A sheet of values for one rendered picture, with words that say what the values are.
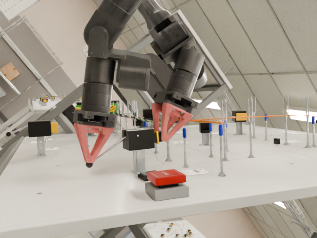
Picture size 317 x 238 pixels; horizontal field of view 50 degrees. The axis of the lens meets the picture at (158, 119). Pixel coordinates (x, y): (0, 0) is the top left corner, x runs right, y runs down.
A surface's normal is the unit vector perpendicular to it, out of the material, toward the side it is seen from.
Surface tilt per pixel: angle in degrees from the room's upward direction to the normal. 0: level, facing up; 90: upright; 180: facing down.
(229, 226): 90
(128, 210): 54
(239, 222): 90
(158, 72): 90
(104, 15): 116
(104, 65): 86
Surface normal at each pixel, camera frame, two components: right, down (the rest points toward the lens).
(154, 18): -0.42, -0.47
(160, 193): 0.30, 0.05
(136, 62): -0.02, 0.39
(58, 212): -0.04, -1.00
